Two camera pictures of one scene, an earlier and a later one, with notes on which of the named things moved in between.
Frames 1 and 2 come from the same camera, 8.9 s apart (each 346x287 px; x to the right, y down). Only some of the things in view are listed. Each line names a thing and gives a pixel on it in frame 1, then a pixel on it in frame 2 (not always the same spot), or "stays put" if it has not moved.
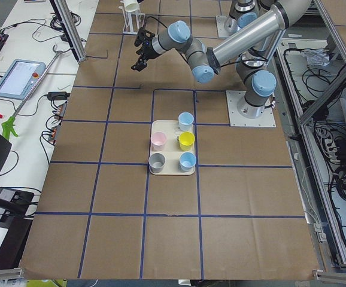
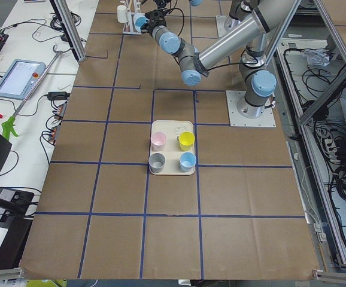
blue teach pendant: x=19 y=79 stays put
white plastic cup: x=131 y=5 -> x=121 y=15
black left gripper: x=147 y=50 -> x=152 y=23
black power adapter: x=58 y=95 stays put
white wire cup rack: x=133 y=21 stays put
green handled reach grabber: x=9 y=125 stays put
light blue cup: x=187 y=161 -> x=139 y=19
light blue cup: x=185 y=120 -> x=187 y=161
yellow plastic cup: x=186 y=140 stays put
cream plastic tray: x=172 y=150 stays put
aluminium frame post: x=70 y=27 stays put
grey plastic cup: x=156 y=162 stays put
